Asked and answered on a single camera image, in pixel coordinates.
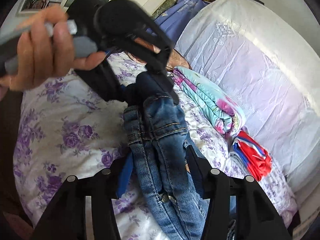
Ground white covered headboard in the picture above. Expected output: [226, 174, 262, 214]
[176, 0, 319, 194]

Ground floral turquoise folded blanket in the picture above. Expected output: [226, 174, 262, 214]
[172, 66, 246, 137]

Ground blue hanging cloth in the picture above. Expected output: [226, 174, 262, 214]
[154, 0, 209, 44]

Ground blue denim jeans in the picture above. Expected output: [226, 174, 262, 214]
[124, 72, 208, 239]

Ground left hand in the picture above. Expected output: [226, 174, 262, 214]
[1, 6, 106, 93]

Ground red blue folded garment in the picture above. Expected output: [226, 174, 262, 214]
[230, 131, 272, 181]

